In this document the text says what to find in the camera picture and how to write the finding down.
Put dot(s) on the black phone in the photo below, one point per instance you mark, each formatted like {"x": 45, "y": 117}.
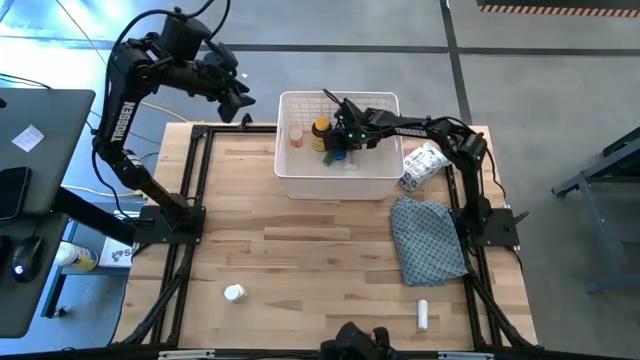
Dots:
{"x": 12, "y": 192}

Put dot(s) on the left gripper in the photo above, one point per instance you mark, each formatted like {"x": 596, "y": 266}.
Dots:
{"x": 220, "y": 75}

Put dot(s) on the white printed box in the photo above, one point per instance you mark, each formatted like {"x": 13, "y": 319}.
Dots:
{"x": 116, "y": 252}

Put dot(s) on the white plastic bottle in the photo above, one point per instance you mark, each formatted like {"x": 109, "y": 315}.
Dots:
{"x": 234, "y": 293}

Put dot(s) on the amber bottle with yellow cap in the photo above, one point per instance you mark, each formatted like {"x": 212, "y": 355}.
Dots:
{"x": 321, "y": 140}

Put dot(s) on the black computer mouse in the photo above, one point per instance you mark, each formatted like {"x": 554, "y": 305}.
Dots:
{"x": 26, "y": 257}

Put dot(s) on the blue bandage roll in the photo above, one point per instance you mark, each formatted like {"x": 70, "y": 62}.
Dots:
{"x": 340, "y": 154}

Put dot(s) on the white paper note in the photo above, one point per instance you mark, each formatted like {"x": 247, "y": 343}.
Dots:
{"x": 27, "y": 138}

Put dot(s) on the black frame clamp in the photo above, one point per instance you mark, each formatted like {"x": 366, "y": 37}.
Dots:
{"x": 245, "y": 122}

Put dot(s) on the white and yellow bottle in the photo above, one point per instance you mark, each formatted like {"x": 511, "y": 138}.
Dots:
{"x": 75, "y": 256}

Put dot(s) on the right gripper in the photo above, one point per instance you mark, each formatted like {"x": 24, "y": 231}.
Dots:
{"x": 357, "y": 127}

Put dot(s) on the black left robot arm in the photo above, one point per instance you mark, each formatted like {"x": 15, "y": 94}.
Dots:
{"x": 122, "y": 120}

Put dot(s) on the green bandage roll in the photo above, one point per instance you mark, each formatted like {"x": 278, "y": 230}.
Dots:
{"x": 328, "y": 160}

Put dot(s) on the white plastic basket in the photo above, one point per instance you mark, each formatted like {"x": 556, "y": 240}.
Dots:
{"x": 340, "y": 187}

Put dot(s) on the blue metal cart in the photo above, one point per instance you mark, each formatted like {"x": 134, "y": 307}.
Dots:
{"x": 615, "y": 160}

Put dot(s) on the black desk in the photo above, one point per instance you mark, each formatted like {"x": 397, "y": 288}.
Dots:
{"x": 50, "y": 150}

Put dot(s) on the silver metal bracket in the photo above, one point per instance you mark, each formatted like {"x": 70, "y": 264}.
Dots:
{"x": 465, "y": 356}
{"x": 187, "y": 354}

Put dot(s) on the black aluminium table frame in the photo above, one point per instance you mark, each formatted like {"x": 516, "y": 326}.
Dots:
{"x": 275, "y": 356}

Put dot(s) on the small orange pill bottle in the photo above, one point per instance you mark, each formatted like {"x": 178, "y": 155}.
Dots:
{"x": 296, "y": 139}

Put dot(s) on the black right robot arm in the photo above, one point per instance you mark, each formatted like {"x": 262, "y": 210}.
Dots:
{"x": 415, "y": 131}

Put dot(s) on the blue patterned cloth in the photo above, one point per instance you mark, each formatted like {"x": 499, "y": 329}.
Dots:
{"x": 427, "y": 240}

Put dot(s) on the white printed supply pack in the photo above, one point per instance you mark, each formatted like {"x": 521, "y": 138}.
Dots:
{"x": 425, "y": 165}

